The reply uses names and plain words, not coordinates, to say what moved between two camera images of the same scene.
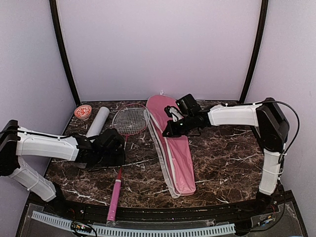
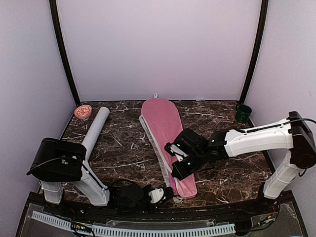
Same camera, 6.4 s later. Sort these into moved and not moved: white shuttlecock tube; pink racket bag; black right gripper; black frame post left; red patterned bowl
Moved: pink racket bag; black right gripper
Not moved: black frame post left; white shuttlecock tube; red patterned bowl
